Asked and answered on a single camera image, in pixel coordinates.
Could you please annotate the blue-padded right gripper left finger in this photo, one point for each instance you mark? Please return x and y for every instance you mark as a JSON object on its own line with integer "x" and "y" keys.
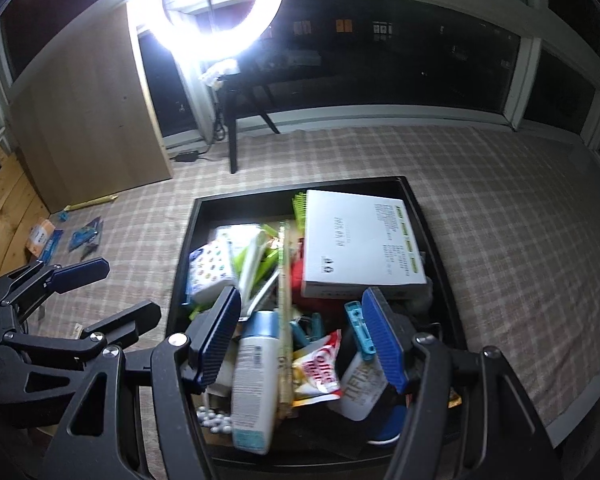
{"x": 182, "y": 367}

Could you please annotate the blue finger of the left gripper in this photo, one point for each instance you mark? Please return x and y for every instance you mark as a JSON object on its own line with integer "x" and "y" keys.
{"x": 77, "y": 275}

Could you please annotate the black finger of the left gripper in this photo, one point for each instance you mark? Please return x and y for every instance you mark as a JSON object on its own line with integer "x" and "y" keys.
{"x": 125, "y": 327}

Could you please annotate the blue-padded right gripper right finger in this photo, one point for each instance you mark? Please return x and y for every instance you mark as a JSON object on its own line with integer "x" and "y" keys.
{"x": 417, "y": 364}

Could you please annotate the white patterned tissue pack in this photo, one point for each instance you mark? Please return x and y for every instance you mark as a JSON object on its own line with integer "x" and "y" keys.
{"x": 210, "y": 270}

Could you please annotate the red coffee sachet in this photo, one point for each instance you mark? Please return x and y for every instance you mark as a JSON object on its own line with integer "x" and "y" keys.
{"x": 314, "y": 371}

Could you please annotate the black pouch white label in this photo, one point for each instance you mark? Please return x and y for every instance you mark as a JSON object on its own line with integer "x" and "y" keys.
{"x": 361, "y": 385}

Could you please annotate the blue flat sachet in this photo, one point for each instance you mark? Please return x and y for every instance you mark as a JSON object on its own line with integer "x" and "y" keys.
{"x": 51, "y": 246}

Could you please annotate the blue card with mascot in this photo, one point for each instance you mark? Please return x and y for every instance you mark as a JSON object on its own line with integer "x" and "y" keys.
{"x": 83, "y": 235}

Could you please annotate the orange tissue pack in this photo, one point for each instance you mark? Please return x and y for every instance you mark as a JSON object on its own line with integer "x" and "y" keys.
{"x": 38, "y": 237}

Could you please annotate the light blue peg in tray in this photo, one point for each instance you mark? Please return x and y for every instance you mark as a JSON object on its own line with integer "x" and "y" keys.
{"x": 363, "y": 340}

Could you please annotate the grey foil pouch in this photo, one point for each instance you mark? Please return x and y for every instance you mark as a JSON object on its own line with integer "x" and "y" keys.
{"x": 93, "y": 244}

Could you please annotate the long yellow stick packet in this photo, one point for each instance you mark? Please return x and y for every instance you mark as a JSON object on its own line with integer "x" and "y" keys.
{"x": 91, "y": 203}

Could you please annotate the white lotion bottle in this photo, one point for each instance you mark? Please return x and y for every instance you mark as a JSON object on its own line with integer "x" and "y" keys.
{"x": 255, "y": 383}

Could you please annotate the pine wood plank board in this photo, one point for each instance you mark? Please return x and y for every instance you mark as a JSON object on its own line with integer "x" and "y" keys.
{"x": 20, "y": 210}

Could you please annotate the wooden ruler in tray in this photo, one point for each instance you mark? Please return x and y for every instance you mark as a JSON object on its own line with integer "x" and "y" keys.
{"x": 285, "y": 381}

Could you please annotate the white cardboard box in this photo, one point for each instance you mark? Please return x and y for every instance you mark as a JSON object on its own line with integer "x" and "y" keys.
{"x": 353, "y": 242}

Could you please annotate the light wooden board panel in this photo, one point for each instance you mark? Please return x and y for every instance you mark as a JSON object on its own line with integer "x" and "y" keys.
{"x": 85, "y": 123}

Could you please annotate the black stand leg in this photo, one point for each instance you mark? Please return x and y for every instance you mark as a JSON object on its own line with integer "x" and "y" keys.
{"x": 232, "y": 87}

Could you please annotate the ring light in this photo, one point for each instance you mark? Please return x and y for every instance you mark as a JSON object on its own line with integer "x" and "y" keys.
{"x": 209, "y": 29}

